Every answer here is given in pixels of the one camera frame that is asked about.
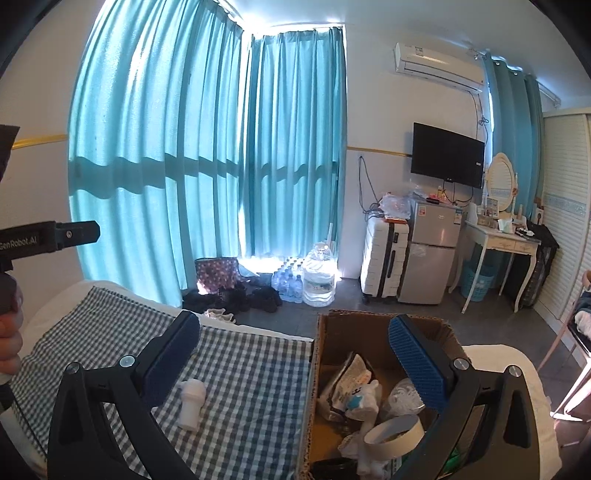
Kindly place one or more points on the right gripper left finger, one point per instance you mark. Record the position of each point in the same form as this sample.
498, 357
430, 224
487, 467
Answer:
81, 441

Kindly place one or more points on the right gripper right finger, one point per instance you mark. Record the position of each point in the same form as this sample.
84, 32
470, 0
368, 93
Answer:
489, 415

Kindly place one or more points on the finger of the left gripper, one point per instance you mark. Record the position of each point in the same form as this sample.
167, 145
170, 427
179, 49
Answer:
73, 234

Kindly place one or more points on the white tape roll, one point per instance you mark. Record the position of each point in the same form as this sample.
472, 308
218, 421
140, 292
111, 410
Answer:
394, 438

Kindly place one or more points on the tissue paper pack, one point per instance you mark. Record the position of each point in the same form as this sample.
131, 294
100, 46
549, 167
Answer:
350, 377

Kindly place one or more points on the green medicine sachets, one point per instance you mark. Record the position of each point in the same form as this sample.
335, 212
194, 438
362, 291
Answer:
454, 462

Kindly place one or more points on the clear plastic bottle red label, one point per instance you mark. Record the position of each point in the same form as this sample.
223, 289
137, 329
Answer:
404, 399

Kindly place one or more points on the white bunny plush toy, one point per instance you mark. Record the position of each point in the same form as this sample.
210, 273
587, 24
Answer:
363, 407

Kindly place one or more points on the person's left hand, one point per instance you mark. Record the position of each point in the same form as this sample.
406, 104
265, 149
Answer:
11, 340

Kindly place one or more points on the wooden chair with clothes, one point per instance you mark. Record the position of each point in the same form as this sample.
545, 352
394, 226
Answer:
577, 326

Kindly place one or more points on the white small bottle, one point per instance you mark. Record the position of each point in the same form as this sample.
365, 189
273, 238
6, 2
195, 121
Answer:
193, 396

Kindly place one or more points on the brown cardboard box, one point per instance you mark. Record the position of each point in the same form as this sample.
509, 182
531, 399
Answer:
340, 332

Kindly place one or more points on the teal laundry basket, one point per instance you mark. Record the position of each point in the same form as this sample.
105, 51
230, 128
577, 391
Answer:
483, 283

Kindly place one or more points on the large teal window curtain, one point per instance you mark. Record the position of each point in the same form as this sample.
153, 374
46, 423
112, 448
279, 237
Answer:
191, 137

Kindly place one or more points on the purple patterned bag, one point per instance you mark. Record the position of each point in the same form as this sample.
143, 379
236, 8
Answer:
214, 274

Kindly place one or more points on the silver mini fridge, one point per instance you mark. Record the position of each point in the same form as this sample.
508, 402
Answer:
434, 236

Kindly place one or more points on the black clothes pile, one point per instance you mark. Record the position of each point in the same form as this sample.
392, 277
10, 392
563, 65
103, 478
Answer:
241, 298

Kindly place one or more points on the white louvered wardrobe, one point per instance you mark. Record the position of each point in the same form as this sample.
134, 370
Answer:
566, 202

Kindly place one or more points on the white suitcase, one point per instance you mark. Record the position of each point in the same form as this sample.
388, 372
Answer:
384, 256

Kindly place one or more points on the pack of water bottles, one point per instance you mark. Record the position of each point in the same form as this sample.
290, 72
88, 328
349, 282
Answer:
288, 280

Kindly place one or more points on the large water jug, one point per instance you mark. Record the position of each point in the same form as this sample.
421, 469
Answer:
319, 270

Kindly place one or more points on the plastic bag on suitcase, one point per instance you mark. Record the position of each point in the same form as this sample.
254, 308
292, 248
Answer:
395, 207

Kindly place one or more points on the oval vanity mirror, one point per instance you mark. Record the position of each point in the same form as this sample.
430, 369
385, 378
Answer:
501, 184

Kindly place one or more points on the teal corner curtain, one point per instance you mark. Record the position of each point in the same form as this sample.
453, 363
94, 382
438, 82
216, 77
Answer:
518, 124

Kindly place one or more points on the white air conditioner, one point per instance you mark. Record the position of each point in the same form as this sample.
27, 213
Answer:
438, 67

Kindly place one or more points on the black wall television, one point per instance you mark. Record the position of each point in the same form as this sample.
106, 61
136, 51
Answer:
448, 156

